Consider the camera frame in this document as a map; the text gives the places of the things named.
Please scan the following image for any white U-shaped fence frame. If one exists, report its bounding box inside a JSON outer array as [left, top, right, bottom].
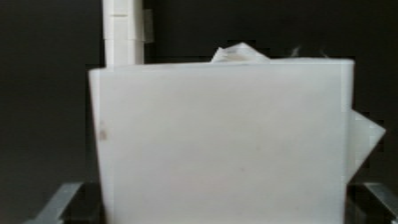
[[102, 0, 153, 67]]

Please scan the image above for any white cabinet top block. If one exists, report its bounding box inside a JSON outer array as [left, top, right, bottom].
[[89, 59, 354, 224]]

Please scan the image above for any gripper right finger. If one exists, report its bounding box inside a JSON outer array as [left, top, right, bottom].
[[345, 182, 398, 224]]

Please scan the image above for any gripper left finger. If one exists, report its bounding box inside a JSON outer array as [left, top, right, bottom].
[[24, 182, 105, 224]]

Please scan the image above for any white cabinet body box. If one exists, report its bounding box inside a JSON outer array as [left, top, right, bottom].
[[212, 43, 386, 179]]

